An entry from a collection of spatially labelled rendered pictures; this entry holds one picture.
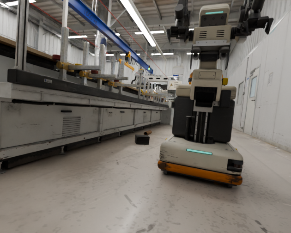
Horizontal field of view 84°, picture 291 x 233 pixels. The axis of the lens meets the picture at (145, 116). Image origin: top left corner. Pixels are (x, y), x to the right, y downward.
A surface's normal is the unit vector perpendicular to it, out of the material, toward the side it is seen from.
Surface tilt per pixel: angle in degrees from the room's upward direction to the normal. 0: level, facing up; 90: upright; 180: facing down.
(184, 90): 90
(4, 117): 90
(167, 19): 90
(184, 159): 90
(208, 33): 98
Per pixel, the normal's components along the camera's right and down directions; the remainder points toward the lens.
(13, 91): 0.95, 0.10
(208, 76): -0.33, 0.16
